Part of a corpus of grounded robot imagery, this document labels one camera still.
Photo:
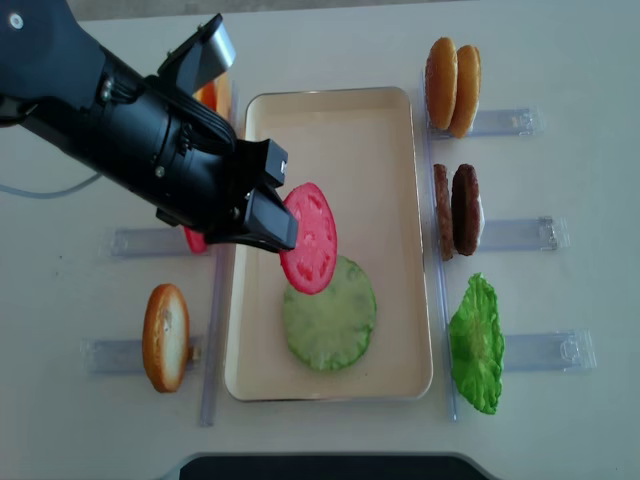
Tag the bun slice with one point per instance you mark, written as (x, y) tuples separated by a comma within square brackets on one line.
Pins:
[(469, 82), (441, 82)]

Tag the orange cheese slice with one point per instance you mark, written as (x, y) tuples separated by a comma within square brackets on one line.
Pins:
[(217, 95)]

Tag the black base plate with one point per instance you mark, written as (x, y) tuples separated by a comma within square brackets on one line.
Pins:
[(364, 467)]

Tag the outer brown meat patty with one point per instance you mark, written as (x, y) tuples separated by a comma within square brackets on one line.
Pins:
[(465, 207)]

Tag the standing green lettuce leaf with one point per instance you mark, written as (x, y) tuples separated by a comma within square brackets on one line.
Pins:
[(478, 346)]

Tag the standing bread slice left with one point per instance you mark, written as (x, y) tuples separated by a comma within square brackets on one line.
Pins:
[(165, 338)]

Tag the inner bun slice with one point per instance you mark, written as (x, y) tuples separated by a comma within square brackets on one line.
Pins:
[(441, 82)]

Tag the clear bread holder rail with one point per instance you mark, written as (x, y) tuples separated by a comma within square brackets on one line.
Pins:
[(112, 357)]

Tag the brown meat patty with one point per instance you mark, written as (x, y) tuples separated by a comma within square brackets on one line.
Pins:
[(465, 207), (443, 210)]

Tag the clear tomato holder rail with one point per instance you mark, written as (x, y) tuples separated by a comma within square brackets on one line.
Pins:
[(127, 243)]

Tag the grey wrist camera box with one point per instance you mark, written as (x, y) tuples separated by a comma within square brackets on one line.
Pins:
[(203, 57)]

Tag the clear lettuce holder rail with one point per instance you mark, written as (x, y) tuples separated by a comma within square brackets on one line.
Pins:
[(566, 351)]

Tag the clear left long rail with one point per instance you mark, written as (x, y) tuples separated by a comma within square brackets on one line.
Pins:
[(223, 271)]

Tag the red tomato slice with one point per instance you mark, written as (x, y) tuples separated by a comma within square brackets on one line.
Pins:
[(309, 267), (195, 241)]

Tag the cream rectangular tray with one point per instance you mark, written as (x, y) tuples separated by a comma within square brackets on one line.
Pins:
[(357, 146)]

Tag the clear bun holder rail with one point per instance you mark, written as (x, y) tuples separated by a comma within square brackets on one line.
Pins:
[(519, 122)]

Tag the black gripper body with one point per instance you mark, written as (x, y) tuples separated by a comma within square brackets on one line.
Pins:
[(208, 192)]

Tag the clear patty holder rail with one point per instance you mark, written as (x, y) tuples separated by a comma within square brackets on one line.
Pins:
[(543, 233)]

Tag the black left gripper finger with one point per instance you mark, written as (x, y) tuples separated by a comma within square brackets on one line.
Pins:
[(267, 223)]

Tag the inner brown meat patty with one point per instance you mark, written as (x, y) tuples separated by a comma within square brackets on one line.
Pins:
[(443, 210)]

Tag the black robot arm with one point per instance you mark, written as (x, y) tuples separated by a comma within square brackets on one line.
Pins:
[(149, 134)]

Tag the clear long rail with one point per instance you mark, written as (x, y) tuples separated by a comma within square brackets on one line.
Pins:
[(439, 273), (223, 271)]

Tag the outer bun slice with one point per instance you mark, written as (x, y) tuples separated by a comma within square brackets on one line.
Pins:
[(469, 82)]

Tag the lettuce leaf on tray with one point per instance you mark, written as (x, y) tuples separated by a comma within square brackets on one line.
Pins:
[(331, 330)]

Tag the clear right long rail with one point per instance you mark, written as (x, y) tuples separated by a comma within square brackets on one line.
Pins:
[(439, 273)]

